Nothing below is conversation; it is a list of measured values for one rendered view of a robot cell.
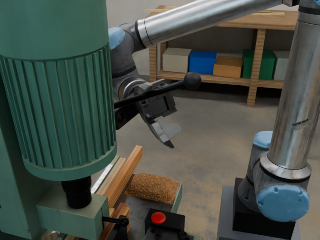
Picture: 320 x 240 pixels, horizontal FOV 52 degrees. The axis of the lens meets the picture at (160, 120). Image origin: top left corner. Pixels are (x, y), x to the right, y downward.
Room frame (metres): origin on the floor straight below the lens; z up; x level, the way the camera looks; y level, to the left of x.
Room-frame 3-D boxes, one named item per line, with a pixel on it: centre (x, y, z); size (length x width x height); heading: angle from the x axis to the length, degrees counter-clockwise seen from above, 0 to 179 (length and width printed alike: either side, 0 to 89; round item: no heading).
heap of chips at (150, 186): (0.72, 0.02, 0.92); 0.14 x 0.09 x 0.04; 74
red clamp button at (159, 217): (0.49, 0.00, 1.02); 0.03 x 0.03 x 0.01
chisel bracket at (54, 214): (0.53, 0.19, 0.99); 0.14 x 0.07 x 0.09; 74
